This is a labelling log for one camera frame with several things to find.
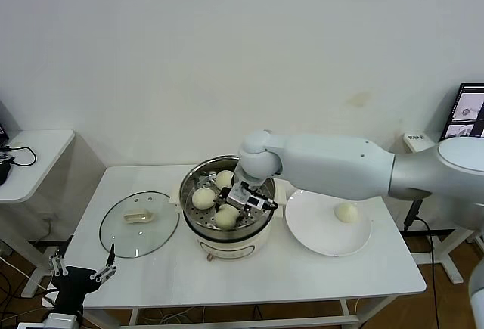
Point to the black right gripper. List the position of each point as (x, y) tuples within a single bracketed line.
[(236, 194)]

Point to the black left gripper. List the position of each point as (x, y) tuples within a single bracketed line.
[(73, 281)]

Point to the white steamed baozi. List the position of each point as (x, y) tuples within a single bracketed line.
[(346, 213), (226, 220), (204, 197), (224, 178)]

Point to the round glass pot lid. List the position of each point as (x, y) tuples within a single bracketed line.
[(125, 238)]

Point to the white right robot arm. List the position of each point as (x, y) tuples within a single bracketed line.
[(332, 166)]

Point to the perforated steel steamer basket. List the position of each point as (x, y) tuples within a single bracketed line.
[(200, 177)]

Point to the cream electric cooker pot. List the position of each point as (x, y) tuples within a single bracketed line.
[(234, 247)]

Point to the round white plate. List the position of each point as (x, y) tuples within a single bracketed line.
[(321, 230)]

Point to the white side table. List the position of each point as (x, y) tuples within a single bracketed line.
[(410, 145), (45, 162)]

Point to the small black white dongle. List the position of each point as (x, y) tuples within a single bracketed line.
[(4, 157)]

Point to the black open laptop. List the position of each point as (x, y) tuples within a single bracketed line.
[(3, 134)]

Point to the grey open laptop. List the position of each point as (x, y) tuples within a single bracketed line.
[(469, 109)]

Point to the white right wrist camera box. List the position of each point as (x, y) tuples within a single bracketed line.
[(255, 202)]

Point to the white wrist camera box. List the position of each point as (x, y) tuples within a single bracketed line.
[(32, 326), (255, 202)]

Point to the white wall socket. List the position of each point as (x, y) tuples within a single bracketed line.
[(51, 218)]

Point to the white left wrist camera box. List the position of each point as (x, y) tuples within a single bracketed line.
[(32, 326)]

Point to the white table frame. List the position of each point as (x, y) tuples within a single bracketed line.
[(349, 308)]

